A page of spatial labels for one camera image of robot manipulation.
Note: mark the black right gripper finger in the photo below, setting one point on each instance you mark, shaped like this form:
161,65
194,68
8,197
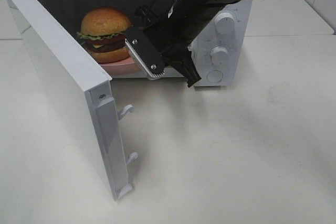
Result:
184,64

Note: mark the white timer knob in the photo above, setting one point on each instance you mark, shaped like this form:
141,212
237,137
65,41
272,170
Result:
219,56

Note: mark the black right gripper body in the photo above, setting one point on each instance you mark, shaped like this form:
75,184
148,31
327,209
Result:
173,32

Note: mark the pink round plate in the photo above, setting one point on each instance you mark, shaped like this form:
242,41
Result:
120,68

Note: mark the white microwave door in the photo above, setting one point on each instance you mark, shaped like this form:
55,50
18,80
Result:
79,90

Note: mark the white upper power knob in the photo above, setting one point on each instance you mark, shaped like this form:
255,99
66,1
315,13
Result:
225,22

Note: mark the burger with lettuce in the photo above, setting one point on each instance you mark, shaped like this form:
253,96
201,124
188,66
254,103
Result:
103,31

